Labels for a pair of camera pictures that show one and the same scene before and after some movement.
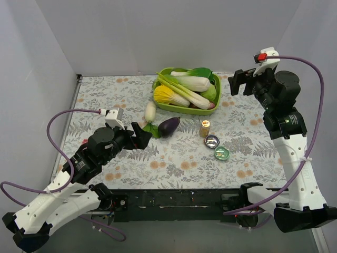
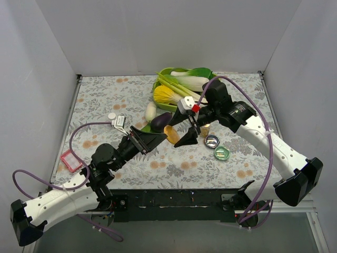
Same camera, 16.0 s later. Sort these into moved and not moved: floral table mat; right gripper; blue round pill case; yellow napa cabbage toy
Moved: right gripper
Not moved: yellow napa cabbage toy; blue round pill case; floral table mat
